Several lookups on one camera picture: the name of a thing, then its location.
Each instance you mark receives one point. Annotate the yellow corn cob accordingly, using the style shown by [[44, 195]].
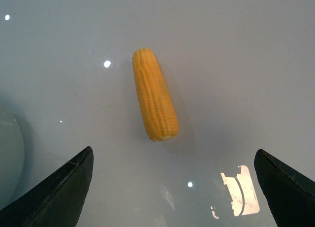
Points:
[[156, 106]]

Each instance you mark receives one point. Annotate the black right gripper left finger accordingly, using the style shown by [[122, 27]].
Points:
[[58, 200]]

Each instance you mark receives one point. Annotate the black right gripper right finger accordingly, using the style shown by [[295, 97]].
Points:
[[290, 195]]

